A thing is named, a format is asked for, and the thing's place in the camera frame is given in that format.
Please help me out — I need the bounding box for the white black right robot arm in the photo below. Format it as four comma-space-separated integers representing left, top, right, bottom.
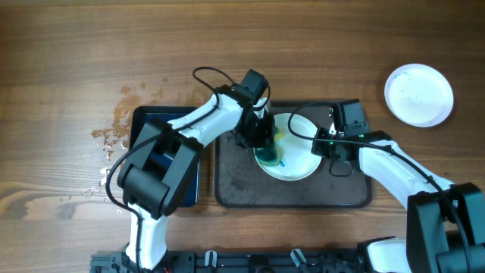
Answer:
311, 99, 484, 272

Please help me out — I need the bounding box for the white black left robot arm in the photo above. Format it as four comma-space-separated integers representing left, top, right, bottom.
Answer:
109, 70, 275, 272

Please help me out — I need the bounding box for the white plate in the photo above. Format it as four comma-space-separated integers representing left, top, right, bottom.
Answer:
256, 113, 321, 181
383, 64, 454, 127

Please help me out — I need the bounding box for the black water tray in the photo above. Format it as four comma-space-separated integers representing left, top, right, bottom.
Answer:
130, 105, 201, 208

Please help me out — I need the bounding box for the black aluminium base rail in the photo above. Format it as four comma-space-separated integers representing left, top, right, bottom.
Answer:
89, 248, 365, 273

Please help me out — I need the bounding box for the dark brown serving tray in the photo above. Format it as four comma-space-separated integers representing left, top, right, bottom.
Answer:
214, 99, 373, 209

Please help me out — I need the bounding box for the green yellow sponge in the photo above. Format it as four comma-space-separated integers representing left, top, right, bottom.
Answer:
255, 127, 286, 167

